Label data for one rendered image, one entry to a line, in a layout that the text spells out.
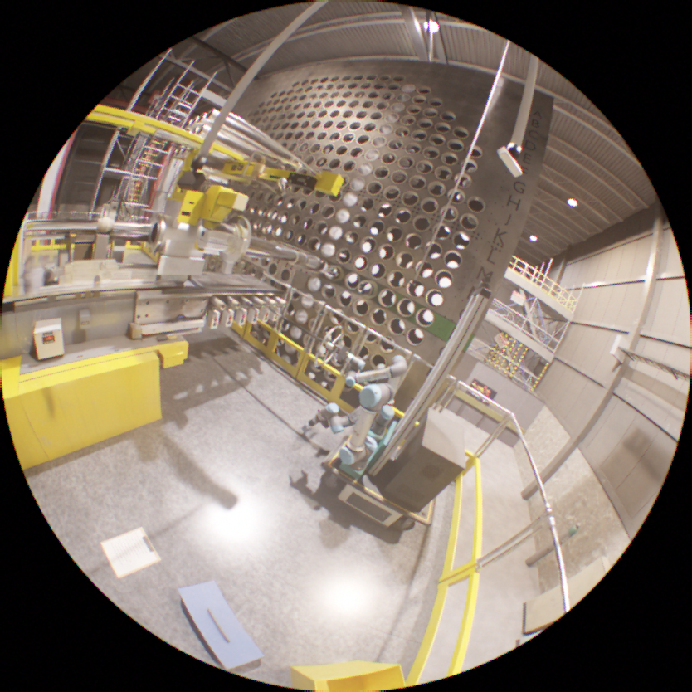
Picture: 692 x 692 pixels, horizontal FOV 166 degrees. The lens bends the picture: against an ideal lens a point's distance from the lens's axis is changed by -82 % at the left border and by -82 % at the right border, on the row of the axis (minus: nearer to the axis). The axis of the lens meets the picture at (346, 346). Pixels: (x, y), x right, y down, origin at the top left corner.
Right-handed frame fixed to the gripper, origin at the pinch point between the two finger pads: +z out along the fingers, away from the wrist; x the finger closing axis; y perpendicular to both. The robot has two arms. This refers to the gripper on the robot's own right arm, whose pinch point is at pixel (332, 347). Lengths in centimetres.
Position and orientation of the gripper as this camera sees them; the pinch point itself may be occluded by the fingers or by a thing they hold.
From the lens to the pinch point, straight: 203.4
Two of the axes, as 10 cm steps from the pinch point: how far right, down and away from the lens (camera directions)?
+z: -8.2, -4.9, 3.0
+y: 2.2, 2.3, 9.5
